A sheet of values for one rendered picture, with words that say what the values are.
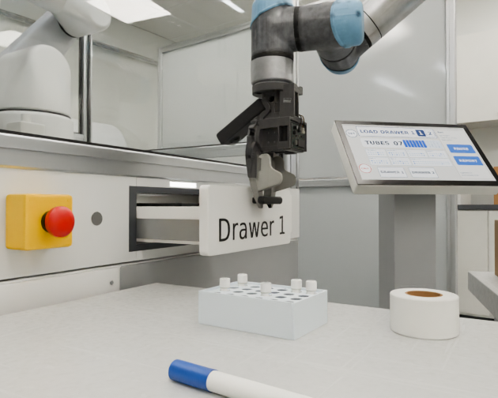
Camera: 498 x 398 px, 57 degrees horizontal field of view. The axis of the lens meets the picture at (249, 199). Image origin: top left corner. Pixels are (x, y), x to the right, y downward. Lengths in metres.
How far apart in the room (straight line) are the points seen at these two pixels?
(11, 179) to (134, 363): 0.34
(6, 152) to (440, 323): 0.56
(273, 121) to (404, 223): 0.97
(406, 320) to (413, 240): 1.18
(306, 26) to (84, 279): 0.54
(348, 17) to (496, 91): 3.32
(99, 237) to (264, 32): 0.43
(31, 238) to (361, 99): 2.15
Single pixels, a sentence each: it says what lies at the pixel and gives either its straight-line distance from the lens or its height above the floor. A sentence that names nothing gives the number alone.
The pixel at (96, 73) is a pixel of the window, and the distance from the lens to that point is 0.81.
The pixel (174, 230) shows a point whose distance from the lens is 0.77.
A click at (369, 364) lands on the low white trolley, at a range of 0.43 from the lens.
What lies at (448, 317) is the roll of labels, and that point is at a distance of 0.52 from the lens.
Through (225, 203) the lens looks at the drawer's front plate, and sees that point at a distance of 0.74.
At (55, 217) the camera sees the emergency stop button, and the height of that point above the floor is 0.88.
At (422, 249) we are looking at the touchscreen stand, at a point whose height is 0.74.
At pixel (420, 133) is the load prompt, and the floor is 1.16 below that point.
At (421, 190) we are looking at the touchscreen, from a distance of 1.60.
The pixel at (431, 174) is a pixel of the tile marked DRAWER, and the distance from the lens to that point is 1.63.
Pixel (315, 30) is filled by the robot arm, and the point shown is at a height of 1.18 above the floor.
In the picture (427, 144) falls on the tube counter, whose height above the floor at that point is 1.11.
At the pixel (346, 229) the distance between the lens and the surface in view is 2.56.
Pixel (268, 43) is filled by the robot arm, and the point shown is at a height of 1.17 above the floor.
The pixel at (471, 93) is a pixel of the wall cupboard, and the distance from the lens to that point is 4.11.
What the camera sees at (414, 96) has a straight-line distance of 2.48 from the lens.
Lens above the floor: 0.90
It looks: 1 degrees up
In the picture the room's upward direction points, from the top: straight up
